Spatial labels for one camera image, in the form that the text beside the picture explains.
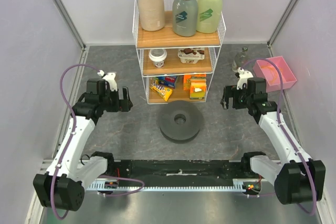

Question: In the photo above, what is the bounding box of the yellow cable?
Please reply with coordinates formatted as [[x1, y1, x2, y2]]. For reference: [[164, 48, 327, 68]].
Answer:
[[261, 63, 285, 83]]

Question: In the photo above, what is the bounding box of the black cable spool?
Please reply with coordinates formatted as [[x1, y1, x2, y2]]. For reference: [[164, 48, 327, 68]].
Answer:
[[157, 100, 204, 143]]

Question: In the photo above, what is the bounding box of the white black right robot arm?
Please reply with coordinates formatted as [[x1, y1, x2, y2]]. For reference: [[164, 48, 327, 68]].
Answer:
[[220, 77, 326, 205]]

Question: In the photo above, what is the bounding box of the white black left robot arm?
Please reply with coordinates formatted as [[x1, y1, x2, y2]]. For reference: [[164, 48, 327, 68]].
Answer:
[[33, 73, 133, 211]]

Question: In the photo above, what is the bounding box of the yellow green sponge pack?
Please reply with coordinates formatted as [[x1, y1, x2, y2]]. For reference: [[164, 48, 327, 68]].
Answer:
[[190, 82, 207, 100]]

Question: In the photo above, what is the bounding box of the clear glass bottle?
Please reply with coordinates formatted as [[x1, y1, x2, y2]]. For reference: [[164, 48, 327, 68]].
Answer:
[[232, 47, 248, 72]]

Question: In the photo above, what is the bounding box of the orange snack box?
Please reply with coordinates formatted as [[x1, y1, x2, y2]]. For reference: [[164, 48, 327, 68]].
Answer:
[[183, 74, 206, 91]]

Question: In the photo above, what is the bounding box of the pink plastic bin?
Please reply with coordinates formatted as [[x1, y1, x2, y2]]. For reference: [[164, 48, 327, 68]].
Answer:
[[253, 56, 297, 93]]

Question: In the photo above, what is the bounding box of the yellow M&M candy bag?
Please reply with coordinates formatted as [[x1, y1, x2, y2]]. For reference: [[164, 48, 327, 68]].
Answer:
[[150, 82, 173, 102]]

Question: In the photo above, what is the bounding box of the blue snack box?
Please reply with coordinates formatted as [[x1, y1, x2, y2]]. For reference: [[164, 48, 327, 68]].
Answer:
[[156, 76, 178, 89]]

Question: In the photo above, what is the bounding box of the white yogurt cup with lid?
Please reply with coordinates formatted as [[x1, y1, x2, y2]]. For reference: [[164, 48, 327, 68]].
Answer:
[[149, 48, 167, 68]]

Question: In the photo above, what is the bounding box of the Chobani yogurt tub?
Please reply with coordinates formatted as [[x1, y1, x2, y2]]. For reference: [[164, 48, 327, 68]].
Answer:
[[177, 47, 205, 64]]

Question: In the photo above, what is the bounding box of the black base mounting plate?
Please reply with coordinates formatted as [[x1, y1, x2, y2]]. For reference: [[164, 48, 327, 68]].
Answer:
[[107, 159, 259, 188]]

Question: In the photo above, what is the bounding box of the light green pump bottle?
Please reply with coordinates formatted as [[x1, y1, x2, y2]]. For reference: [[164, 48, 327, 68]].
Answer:
[[196, 0, 223, 34]]

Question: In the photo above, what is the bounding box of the grey-green pump bottle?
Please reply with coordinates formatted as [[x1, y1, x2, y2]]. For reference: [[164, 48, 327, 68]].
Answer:
[[172, 0, 198, 37]]

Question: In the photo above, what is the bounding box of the beige pump bottle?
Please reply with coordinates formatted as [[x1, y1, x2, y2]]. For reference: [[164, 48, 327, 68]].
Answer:
[[138, 0, 165, 31]]

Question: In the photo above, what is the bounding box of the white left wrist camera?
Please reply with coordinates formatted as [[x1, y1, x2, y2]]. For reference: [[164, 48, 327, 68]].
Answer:
[[97, 70, 118, 91]]

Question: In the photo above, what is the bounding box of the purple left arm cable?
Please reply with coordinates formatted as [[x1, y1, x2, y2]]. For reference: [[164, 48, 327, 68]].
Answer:
[[50, 64, 145, 220]]

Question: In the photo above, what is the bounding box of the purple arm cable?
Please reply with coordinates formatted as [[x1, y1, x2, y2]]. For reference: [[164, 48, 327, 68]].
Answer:
[[240, 58, 317, 216], [50, 64, 145, 220]]

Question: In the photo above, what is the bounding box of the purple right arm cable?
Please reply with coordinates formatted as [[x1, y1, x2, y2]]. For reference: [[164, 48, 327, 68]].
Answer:
[[240, 58, 317, 216]]

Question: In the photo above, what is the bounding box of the white wire wooden shelf rack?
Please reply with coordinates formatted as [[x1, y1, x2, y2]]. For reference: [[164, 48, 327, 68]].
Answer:
[[132, 0, 226, 104]]

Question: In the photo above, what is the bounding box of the slotted cable duct rail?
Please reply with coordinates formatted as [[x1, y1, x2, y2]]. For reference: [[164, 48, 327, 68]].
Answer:
[[87, 179, 261, 194]]

